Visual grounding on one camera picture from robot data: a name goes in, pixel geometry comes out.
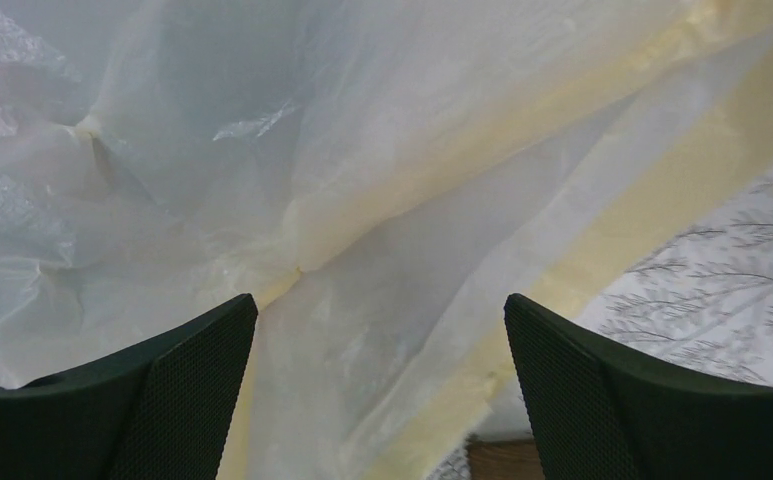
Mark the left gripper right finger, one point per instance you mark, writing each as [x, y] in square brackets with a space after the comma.
[601, 410]

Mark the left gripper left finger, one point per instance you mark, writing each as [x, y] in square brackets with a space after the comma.
[160, 409]

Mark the translucent white plastic bag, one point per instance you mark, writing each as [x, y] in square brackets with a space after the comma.
[348, 164]

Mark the small brown wooden block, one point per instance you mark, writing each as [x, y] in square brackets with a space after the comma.
[504, 460]

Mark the floral patterned table mat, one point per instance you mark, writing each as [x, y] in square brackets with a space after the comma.
[674, 258]

